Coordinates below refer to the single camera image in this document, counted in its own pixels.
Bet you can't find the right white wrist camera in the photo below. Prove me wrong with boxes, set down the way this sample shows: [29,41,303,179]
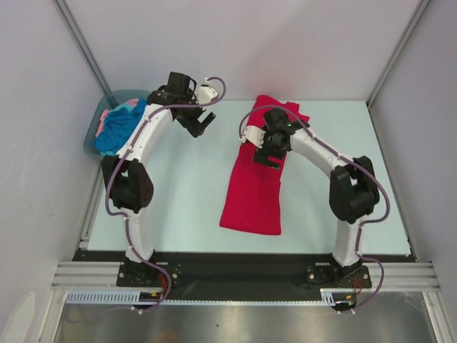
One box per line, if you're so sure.
[239,125,266,149]

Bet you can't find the pink t shirt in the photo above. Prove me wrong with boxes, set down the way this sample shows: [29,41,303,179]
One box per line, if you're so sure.
[95,98,142,137]

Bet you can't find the slotted cable duct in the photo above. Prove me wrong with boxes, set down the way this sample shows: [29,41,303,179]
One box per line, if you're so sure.
[66,289,357,307]

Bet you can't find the light teal t shirt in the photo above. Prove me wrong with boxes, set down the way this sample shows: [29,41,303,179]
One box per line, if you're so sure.
[112,101,136,111]

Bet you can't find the left aluminium corner post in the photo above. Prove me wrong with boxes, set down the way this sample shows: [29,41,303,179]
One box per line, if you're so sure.
[52,0,111,94]

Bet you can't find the aluminium front rail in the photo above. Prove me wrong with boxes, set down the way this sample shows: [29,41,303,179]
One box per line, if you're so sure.
[51,262,441,292]

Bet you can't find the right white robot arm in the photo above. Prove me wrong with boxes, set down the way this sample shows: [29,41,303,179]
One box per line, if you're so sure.
[240,106,380,287]

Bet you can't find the translucent blue plastic basket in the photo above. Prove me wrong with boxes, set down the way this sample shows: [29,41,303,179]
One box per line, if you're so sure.
[84,89,150,160]

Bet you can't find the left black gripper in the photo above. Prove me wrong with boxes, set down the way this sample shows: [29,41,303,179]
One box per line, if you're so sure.
[176,89,214,137]

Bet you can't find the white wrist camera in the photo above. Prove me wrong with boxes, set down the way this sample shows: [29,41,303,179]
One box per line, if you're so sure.
[239,125,266,149]
[196,84,219,104]

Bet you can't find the red t shirt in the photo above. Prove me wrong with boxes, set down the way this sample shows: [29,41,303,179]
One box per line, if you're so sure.
[218,94,311,237]

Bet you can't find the right aluminium corner post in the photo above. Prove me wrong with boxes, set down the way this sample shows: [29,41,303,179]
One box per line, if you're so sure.
[366,0,433,111]

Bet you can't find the aluminium corner post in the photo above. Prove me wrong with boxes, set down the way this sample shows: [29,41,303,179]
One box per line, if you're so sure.
[52,0,111,94]
[366,0,433,111]

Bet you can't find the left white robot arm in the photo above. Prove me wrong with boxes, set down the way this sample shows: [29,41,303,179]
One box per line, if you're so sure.
[101,72,226,286]

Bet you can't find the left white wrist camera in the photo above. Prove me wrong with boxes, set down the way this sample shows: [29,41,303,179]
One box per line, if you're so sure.
[196,84,219,104]

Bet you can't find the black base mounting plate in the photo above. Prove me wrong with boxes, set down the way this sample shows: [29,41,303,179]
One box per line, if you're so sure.
[72,250,417,302]

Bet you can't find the blue t shirt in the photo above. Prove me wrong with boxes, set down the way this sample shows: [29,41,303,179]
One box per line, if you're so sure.
[93,98,146,156]

